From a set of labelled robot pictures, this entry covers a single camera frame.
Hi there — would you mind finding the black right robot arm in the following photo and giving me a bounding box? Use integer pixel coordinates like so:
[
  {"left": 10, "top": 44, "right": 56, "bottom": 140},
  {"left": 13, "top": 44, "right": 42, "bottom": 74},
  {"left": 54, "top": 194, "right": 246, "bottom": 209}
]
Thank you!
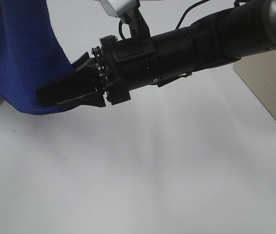
[{"left": 36, "top": 0, "right": 276, "bottom": 107}]

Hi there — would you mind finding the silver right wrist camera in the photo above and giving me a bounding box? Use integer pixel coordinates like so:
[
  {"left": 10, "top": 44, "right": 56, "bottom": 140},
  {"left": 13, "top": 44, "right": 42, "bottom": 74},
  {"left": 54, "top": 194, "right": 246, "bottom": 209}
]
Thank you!
[{"left": 98, "top": 0, "right": 140, "bottom": 18}]

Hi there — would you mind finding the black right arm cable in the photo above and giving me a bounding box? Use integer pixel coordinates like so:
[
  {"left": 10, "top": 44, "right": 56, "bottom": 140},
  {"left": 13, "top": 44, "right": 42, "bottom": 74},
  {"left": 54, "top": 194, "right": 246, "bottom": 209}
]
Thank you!
[{"left": 118, "top": 0, "right": 212, "bottom": 41}]

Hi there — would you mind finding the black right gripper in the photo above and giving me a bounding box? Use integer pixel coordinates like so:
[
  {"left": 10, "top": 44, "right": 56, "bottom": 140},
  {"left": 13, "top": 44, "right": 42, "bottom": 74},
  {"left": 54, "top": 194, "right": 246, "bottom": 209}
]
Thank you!
[{"left": 36, "top": 35, "right": 159, "bottom": 107}]

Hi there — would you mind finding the beige plastic storage bin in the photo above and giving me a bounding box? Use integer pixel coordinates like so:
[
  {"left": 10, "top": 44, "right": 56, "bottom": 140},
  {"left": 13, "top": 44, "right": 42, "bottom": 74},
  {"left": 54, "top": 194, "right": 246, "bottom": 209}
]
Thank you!
[{"left": 233, "top": 50, "right": 276, "bottom": 121}]

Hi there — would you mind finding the blue microfibre towel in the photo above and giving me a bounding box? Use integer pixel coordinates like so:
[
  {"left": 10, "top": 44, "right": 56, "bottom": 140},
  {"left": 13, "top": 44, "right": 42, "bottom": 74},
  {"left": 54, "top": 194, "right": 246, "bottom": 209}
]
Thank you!
[{"left": 0, "top": 0, "right": 73, "bottom": 115}]

